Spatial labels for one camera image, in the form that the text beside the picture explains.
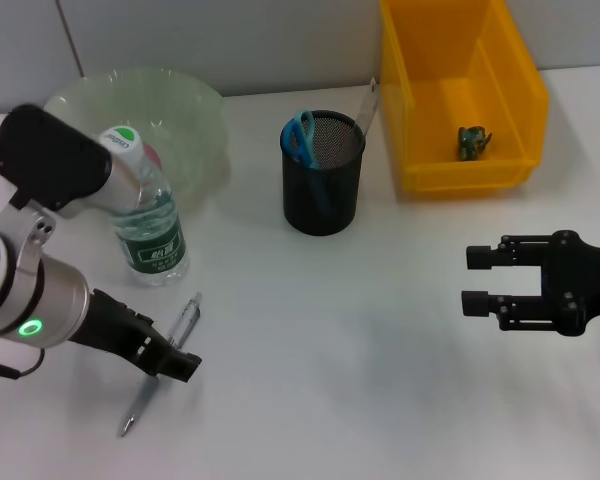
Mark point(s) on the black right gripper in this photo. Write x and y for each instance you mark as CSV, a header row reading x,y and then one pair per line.
x,y
585,280

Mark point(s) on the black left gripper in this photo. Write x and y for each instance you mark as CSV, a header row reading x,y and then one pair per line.
x,y
112,325

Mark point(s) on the silver pen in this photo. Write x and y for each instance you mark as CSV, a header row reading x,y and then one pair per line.
x,y
187,320

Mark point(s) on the clear bottle green label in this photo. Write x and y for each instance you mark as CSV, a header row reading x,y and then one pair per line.
x,y
152,250

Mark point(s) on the clear plastic ruler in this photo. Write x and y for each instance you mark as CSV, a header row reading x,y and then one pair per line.
x,y
367,107

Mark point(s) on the blue scissors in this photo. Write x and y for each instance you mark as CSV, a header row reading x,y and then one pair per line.
x,y
305,150

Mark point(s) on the black mesh pen cup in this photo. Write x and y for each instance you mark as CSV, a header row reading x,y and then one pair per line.
x,y
330,200

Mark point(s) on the green glass fruit bowl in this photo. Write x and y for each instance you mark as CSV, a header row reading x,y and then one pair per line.
x,y
190,115

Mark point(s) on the yellow plastic bin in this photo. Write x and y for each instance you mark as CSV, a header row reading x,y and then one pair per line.
x,y
430,75

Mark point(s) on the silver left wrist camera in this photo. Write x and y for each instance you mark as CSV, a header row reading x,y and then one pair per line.
x,y
50,155

